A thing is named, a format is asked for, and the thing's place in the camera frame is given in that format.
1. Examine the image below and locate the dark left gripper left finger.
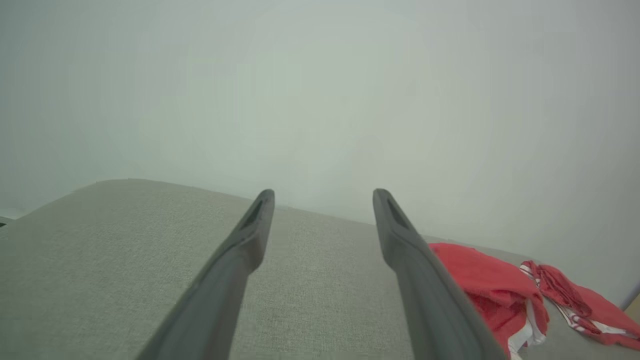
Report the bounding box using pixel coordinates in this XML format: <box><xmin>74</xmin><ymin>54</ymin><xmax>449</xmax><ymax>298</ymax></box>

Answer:
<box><xmin>136</xmin><ymin>189</ymin><xmax>276</xmax><ymax>360</ymax></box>

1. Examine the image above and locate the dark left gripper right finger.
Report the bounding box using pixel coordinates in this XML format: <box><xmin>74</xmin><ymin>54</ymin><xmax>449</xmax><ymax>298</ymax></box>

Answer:
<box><xmin>372</xmin><ymin>188</ymin><xmax>508</xmax><ymax>360</ymax></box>

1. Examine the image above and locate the red shorts white waistband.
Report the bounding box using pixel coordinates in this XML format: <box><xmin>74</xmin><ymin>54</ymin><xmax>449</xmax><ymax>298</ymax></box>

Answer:
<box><xmin>429</xmin><ymin>243</ymin><xmax>551</xmax><ymax>360</ymax></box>

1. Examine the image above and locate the red Bulls 23 jersey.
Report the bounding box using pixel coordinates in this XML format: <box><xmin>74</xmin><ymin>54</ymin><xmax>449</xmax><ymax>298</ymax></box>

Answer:
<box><xmin>520</xmin><ymin>260</ymin><xmax>640</xmax><ymax>351</ymax></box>

